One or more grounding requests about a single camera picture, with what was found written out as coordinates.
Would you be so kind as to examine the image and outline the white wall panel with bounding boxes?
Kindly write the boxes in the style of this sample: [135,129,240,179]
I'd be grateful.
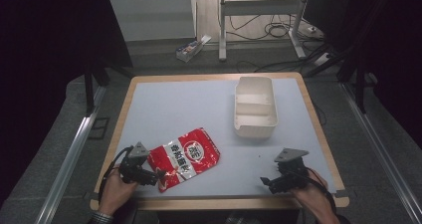
[106,0,197,43]

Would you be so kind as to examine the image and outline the aluminium floor rail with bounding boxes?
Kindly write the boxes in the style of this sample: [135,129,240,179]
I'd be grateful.
[340,82,422,220]
[34,85,107,224]

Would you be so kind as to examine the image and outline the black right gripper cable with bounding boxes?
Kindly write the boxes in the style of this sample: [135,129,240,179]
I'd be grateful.
[306,166,338,215]

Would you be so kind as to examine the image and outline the white power strip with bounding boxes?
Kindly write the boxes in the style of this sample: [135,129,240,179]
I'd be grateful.
[312,52,333,68]

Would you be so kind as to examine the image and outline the red snack bag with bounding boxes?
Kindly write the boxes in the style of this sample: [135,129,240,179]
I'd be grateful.
[145,126,222,193]

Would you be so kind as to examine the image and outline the black floor cables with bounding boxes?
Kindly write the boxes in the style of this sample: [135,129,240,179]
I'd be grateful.
[228,0,332,74]

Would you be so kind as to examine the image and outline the person's left hand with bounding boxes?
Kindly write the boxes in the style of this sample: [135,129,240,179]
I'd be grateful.
[98,165,138,217]

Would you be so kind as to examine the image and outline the black metal stand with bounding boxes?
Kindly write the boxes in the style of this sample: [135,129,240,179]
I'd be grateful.
[83,63,134,117]
[336,48,374,114]

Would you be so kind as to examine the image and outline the white metal desk frame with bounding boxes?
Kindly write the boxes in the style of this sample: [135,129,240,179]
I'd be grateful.
[217,0,312,63]

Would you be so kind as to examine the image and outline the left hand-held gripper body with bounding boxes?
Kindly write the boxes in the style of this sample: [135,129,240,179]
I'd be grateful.
[117,141,157,187]

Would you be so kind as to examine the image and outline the dark floor plate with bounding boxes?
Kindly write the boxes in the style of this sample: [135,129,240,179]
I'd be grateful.
[87,116,110,141]

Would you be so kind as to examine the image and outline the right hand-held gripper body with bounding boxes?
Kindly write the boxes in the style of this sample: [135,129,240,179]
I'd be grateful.
[272,147,311,193]

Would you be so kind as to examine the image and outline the person's right hand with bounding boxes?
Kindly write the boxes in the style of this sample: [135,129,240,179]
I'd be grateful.
[290,168,336,215]

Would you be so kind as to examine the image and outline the white plastic divided bin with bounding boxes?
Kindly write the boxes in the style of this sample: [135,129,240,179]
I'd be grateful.
[233,76,279,139]

